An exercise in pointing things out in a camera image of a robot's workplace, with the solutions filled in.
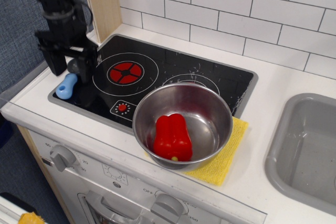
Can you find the blue and grey toy spoon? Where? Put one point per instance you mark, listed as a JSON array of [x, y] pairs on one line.
[[65, 90]]

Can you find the black toy stovetop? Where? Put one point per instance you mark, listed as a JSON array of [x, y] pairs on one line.
[[129, 69]]

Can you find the grey toy sink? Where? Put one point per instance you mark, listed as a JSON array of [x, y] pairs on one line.
[[300, 163]]

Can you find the grey timer knob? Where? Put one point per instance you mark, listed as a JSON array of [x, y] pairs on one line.
[[62, 157]]

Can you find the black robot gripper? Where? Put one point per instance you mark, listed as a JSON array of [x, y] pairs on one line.
[[67, 35]]

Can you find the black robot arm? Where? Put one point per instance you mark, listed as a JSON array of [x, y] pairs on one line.
[[64, 6]]

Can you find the red toy bell pepper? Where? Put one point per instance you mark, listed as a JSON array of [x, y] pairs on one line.
[[172, 140]]

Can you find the grey oven door handle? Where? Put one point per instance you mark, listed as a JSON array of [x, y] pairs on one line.
[[102, 214]]

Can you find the grey oven knob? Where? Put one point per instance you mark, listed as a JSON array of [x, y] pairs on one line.
[[168, 208]]

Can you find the stainless steel bowl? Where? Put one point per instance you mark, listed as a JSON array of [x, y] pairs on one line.
[[183, 98]]

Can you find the yellow sponge cloth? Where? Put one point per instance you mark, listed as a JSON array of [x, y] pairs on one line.
[[214, 147]]

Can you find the wooden side post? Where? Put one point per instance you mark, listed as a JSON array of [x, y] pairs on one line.
[[106, 17]]

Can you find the black and yellow object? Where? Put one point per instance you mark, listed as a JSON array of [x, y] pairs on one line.
[[31, 218]]

